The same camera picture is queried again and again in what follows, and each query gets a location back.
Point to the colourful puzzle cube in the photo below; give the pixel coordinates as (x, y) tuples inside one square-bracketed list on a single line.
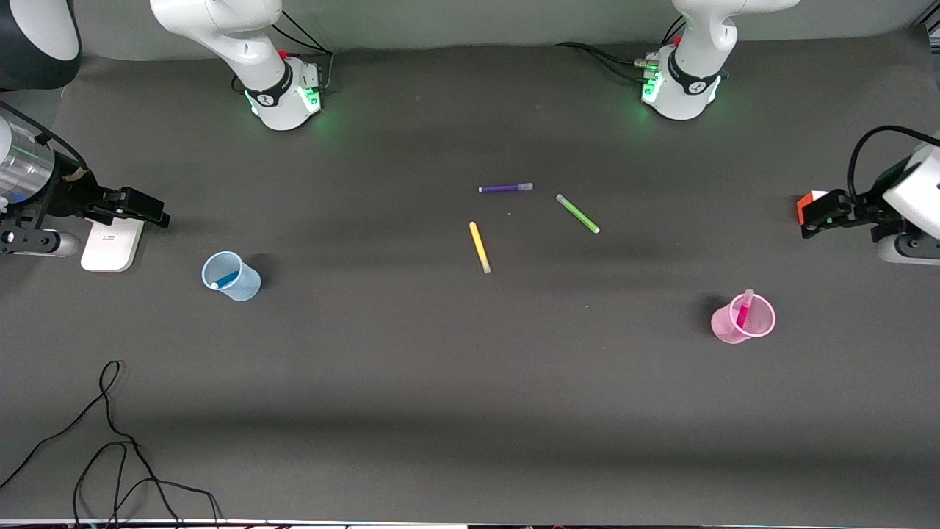
[(803, 206)]

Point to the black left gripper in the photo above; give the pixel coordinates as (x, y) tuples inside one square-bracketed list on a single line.
[(866, 206)]

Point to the translucent blue plastic cup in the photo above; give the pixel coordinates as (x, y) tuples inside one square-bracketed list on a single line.
[(248, 288)]

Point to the blue marker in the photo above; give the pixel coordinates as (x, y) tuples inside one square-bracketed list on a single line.
[(226, 279)]

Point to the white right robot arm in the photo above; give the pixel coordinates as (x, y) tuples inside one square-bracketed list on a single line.
[(250, 44)]

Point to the green marker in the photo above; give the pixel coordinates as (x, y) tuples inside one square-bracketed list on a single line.
[(578, 214)]

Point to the yellow marker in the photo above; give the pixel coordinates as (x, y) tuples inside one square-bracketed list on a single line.
[(479, 246)]

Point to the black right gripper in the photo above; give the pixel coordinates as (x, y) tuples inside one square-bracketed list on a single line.
[(76, 195)]

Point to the purple marker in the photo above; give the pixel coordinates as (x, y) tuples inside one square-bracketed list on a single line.
[(507, 188)]

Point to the flat white plastic box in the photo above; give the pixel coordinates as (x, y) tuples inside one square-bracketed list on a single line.
[(110, 248)]

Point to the pink marker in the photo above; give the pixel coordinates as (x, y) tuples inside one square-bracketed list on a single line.
[(744, 312)]

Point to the translucent pink plastic cup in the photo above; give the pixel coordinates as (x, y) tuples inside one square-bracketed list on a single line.
[(723, 327)]

